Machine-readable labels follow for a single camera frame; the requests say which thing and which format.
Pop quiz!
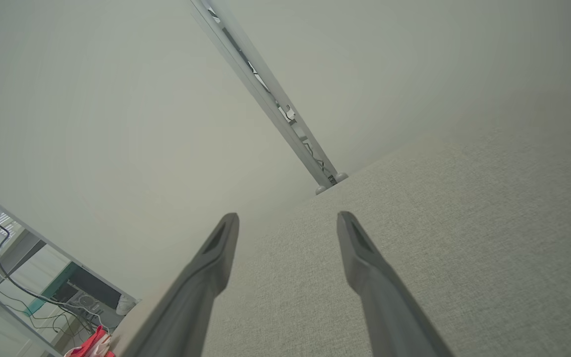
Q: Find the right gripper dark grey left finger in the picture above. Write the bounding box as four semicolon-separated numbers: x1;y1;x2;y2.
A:
122;212;240;357

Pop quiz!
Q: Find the grey table leg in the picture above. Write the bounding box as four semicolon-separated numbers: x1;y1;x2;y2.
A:
0;181;140;357

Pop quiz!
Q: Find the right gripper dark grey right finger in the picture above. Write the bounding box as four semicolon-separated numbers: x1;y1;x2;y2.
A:
336;211;456;357

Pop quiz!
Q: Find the red jersey with number print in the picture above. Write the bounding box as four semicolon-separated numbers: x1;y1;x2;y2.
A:
65;325;116;357

